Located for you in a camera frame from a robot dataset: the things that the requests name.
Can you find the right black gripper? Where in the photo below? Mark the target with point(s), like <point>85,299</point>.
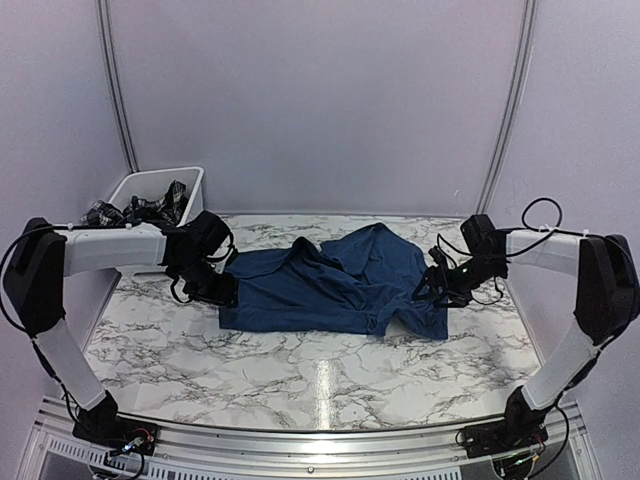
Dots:
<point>458,300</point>

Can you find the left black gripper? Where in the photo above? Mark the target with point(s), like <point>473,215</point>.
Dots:
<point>223,295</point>

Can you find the blue t-shirt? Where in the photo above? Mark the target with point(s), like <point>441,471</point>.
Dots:
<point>356,284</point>

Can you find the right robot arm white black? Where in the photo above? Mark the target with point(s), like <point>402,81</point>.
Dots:
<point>601,288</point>

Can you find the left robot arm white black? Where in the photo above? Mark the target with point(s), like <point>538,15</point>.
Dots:
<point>36,264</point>

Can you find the white plastic laundry bin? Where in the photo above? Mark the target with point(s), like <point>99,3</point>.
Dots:
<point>152,185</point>

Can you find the plaid black white garment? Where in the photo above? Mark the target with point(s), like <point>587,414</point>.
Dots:
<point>170,208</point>

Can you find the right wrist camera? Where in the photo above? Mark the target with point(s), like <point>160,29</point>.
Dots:
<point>439,257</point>

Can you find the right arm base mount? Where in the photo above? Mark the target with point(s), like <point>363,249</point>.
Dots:
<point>492,438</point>

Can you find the aluminium front rail frame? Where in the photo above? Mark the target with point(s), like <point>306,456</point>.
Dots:
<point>184,451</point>

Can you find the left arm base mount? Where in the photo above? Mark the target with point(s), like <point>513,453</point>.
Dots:
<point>124,436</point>

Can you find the right aluminium corner post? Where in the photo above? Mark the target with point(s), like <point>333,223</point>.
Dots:
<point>516,87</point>

